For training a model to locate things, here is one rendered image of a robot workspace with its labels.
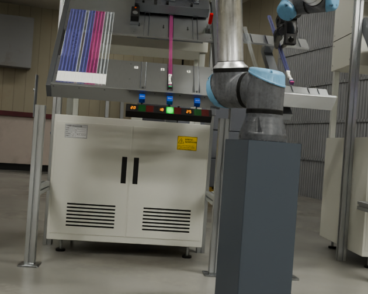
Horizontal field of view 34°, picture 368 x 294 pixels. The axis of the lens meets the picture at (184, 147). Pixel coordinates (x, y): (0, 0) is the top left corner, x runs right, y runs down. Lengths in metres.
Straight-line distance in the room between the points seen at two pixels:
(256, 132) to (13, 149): 7.25
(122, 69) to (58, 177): 0.58
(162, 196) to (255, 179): 0.98
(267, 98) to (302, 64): 6.01
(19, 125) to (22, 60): 2.55
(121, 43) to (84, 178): 0.75
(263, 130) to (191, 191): 0.96
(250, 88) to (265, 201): 0.35
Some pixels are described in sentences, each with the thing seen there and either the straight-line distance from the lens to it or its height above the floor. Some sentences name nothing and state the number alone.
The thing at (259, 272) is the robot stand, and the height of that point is 0.15.
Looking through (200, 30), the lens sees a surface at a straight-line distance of 2.79.
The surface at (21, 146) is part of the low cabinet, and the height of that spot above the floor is 0.35.
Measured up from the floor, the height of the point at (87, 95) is 0.69.
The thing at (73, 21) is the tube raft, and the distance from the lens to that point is 2.76.
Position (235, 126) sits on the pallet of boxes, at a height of 0.73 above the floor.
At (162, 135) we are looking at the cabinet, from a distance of 2.73.
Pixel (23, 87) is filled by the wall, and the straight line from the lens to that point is 11.54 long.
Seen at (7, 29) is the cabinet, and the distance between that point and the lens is 11.31.
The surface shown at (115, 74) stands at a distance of 2.51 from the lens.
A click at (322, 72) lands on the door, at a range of 7.44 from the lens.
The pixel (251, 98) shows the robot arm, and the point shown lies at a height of 0.68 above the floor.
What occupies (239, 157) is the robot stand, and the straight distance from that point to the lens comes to 1.85.
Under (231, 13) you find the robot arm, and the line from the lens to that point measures 1.98.
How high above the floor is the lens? 0.52
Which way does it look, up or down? level
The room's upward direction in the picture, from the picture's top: 4 degrees clockwise
